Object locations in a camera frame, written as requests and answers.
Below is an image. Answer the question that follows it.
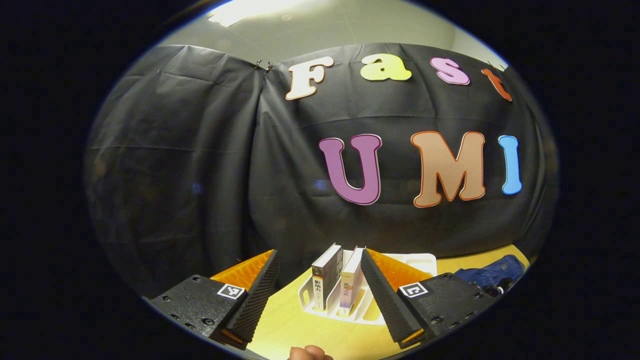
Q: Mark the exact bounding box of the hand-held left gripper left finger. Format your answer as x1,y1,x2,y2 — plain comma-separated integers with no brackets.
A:
147,248,281,351

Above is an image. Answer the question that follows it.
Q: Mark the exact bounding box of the white bookshelf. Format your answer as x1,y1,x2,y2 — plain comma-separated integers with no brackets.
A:
298,249,438,326

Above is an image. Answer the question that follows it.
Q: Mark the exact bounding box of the black book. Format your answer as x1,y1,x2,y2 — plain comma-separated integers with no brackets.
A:
311,243,344,313

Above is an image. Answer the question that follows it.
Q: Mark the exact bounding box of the pink book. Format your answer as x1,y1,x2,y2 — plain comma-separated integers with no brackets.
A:
339,246,367,317

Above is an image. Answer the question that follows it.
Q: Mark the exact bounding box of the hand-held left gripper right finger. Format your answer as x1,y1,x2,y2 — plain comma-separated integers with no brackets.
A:
359,247,501,351

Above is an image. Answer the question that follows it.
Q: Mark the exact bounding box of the blue schoolbag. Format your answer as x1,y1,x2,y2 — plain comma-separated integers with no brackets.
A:
452,254,526,297

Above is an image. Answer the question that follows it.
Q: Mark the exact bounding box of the black backdrop cloth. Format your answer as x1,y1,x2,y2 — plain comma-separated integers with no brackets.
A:
84,42,560,301

